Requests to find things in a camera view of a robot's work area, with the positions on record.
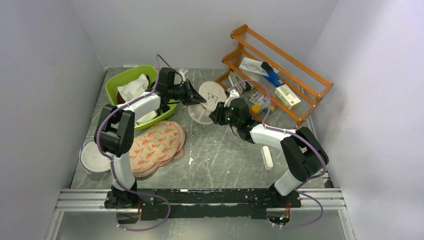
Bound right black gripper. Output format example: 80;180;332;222
209;101;241;129

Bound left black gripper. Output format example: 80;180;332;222
169;80;207;107

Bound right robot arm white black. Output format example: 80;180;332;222
208;98;329;207

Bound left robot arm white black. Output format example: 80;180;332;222
94;67;206;209

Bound colourful marker pack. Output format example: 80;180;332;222
248;90;277;115

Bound white black items under rack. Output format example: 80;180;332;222
228;70;253;94

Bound orange wooden rack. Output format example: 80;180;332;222
215;24;334;128

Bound white packet on rack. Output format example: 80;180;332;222
239;57;269;77

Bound white green box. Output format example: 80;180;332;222
274;84;301;110

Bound white plastic bar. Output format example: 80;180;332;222
261;146;274;171

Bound floral peach placemat stack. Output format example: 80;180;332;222
129;120;186;178

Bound white cloth in basin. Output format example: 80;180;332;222
116;73;150;104

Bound green plastic basin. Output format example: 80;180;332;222
104;65;176;131

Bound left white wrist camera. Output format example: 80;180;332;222
178;68;189;82

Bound blue handled tool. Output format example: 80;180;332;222
260;61;284;88

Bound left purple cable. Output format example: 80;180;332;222
95;53;173;233

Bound aluminium rail frame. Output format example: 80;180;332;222
45;188;356;240

